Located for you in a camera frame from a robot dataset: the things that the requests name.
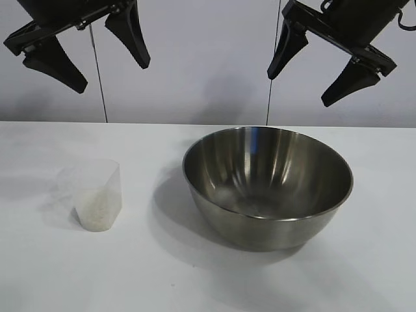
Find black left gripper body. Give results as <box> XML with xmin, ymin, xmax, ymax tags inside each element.
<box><xmin>3</xmin><ymin>0</ymin><xmax>139</xmax><ymax>55</ymax></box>

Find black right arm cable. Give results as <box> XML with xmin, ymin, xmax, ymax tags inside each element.
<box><xmin>393</xmin><ymin>8</ymin><xmax>416</xmax><ymax>31</ymax></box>

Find clear plastic measuring cup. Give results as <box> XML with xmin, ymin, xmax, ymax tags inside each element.
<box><xmin>57</xmin><ymin>158</ymin><xmax>124</xmax><ymax>232</ymax></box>

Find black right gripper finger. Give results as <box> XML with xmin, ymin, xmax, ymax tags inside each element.
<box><xmin>320</xmin><ymin>58</ymin><xmax>381</xmax><ymax>107</ymax></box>
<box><xmin>266</xmin><ymin>22</ymin><xmax>309</xmax><ymax>81</ymax></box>

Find thin black vertical line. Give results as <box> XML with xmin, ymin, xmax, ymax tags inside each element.
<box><xmin>89</xmin><ymin>25</ymin><xmax>108</xmax><ymax>124</ymax></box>
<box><xmin>266</xmin><ymin>0</ymin><xmax>281</xmax><ymax>126</ymax></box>

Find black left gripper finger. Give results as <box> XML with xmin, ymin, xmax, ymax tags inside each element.
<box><xmin>104</xmin><ymin>1</ymin><xmax>151</xmax><ymax>69</ymax></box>
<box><xmin>22</xmin><ymin>36</ymin><xmax>88</xmax><ymax>94</ymax></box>

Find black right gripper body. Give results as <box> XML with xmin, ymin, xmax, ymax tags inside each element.
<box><xmin>281</xmin><ymin>0</ymin><xmax>404</xmax><ymax>77</ymax></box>

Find stainless steel mixing bowl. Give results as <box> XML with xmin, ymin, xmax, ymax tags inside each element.
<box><xmin>181</xmin><ymin>127</ymin><xmax>354</xmax><ymax>252</ymax></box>

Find white rice grains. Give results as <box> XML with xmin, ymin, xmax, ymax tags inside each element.
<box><xmin>76</xmin><ymin>188</ymin><xmax>122</xmax><ymax>231</ymax></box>

